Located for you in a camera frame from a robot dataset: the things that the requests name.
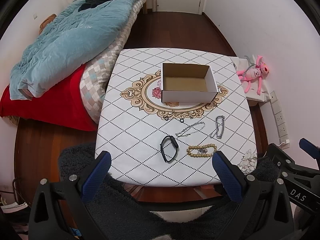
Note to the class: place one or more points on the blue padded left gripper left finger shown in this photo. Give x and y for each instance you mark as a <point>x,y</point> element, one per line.
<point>46,217</point>

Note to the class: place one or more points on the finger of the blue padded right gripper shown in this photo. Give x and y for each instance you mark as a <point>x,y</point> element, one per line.
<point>302,183</point>
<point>309,148</point>

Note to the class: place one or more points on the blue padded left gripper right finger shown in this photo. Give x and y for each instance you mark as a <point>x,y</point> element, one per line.
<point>263,210</point>

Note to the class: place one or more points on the black smart band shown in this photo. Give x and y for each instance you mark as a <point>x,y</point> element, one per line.
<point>169,149</point>

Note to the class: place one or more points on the dark fuzzy seat cover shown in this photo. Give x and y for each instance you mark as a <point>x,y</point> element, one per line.
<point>119,215</point>

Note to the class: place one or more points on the pink panther plush toy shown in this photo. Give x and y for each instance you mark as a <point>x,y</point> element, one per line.
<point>255,71</point>

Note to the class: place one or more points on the red blanket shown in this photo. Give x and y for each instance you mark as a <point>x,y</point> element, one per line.
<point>60,105</point>

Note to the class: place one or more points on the white patterned tablecloth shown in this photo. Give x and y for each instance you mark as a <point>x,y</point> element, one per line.
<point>134,121</point>

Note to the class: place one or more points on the checkered bed sheet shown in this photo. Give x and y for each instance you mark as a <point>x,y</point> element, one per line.
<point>98,71</point>

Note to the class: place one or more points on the white cardboard box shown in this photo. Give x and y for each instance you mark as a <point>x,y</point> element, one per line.
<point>187,83</point>

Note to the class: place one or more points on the light blue duvet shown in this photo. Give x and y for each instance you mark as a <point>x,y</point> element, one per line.
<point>72,39</point>

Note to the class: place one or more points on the brown plush toy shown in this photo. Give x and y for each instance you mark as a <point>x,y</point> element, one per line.
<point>48,20</point>

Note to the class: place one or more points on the white wall power strip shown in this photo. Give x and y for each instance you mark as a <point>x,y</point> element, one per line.
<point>284,141</point>

